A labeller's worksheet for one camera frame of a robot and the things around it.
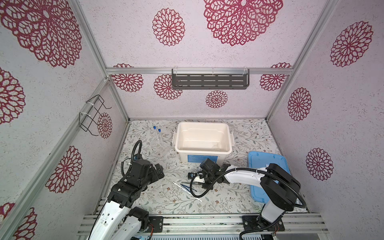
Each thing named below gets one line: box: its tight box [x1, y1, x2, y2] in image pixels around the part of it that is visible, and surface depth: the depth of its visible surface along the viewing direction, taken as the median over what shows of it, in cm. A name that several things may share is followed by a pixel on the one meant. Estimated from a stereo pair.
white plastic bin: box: [172, 121, 235, 165], surface depth 101 cm
